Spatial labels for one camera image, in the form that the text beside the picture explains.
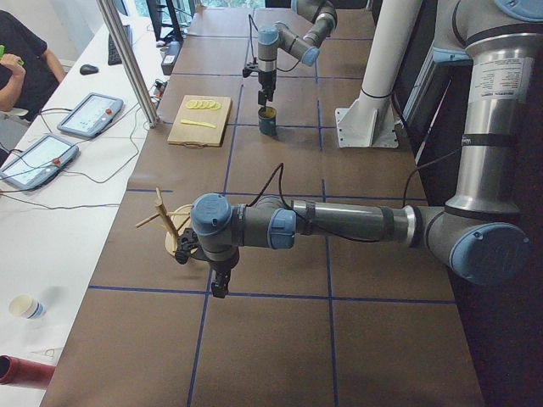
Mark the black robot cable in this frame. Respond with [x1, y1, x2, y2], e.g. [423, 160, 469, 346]
[248, 162, 285, 208]

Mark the black keyboard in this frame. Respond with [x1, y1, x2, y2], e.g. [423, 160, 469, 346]
[108, 25, 132, 66]

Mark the bamboo cutting board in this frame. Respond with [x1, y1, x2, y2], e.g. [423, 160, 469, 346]
[167, 94, 232, 147]

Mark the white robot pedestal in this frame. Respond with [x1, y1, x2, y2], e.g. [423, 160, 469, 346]
[335, 0, 422, 148]

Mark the yellow plastic knife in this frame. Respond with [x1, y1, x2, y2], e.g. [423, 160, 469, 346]
[180, 119, 216, 129]

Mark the teach pendant near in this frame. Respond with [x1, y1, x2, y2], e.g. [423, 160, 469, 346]
[1, 134, 79, 191]

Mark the red cylinder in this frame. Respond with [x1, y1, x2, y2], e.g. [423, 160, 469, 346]
[1, 355, 56, 389]

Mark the black computer mouse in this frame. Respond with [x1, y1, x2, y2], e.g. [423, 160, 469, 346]
[80, 64, 99, 75]

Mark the wooden cup storage rack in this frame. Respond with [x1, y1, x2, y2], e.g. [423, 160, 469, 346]
[135, 187, 204, 260]

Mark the teach pendant far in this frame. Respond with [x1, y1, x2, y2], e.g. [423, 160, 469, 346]
[57, 92, 124, 138]

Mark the person in black shirt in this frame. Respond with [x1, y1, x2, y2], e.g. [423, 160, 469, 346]
[1, 10, 65, 122]

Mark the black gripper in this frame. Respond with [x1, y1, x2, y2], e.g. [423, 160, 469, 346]
[258, 70, 276, 106]
[210, 249, 239, 298]

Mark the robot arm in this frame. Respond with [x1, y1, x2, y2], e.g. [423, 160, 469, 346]
[255, 1, 338, 108]
[176, 1, 542, 298]

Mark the dark teal mug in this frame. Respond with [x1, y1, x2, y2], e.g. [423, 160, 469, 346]
[258, 106, 277, 137]

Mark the black power box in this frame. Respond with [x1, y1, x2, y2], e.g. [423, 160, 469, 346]
[160, 41, 182, 75]

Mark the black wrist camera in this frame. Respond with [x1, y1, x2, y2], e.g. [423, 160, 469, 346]
[242, 62, 260, 78]
[174, 228, 200, 265]

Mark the aluminium frame post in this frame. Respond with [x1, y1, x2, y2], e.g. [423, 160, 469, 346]
[97, 0, 160, 128]

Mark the teach pendant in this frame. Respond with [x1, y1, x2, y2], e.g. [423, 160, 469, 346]
[1, 134, 79, 191]
[57, 92, 124, 138]

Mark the paper cup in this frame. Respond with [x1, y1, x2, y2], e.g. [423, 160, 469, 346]
[8, 294, 46, 320]

